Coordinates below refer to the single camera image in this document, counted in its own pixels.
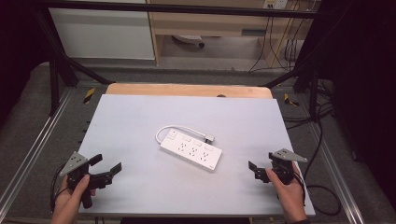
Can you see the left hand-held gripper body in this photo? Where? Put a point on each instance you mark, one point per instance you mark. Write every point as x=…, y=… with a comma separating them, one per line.
x=76, y=165

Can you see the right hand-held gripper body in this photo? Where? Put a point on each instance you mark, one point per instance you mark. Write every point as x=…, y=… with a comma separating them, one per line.
x=283, y=166

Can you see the white power strip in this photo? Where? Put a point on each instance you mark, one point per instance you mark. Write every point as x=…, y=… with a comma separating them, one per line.
x=191, y=150

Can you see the person's right hand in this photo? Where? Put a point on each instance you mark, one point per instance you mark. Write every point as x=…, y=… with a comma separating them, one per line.
x=291, y=199

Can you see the person's left hand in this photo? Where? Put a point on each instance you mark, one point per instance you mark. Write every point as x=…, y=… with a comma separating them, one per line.
x=67, y=205

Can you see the grey power strip plug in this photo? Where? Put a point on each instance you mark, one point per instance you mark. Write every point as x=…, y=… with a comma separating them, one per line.
x=210, y=138

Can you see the person's dark sleeve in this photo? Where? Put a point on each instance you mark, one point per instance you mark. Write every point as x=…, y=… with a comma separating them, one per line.
x=300, y=221

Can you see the yellow black floor tape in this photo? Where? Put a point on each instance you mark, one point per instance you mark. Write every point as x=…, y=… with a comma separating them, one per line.
x=290, y=100
x=89, y=95

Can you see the wooden table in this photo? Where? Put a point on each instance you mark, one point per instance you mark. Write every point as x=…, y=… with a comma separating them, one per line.
x=186, y=90

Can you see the black curtain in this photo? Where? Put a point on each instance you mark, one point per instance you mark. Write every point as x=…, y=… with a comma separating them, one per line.
x=364, y=93
x=15, y=53

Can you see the white cabinet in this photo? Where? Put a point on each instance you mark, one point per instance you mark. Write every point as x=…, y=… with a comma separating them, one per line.
x=102, y=34

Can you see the wooden desk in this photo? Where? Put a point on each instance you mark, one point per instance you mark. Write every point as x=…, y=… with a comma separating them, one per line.
x=218, y=25

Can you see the white extension socket under desk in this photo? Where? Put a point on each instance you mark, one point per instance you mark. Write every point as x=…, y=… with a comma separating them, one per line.
x=188, y=39

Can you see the aluminium floor rail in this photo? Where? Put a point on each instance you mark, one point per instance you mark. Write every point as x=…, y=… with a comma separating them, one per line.
x=337, y=180
x=34, y=146

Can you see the black metal frame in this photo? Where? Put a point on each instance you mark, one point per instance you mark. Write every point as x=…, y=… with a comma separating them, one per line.
x=56, y=77

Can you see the white wall socket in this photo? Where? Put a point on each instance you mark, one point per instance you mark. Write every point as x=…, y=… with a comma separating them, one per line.
x=275, y=3

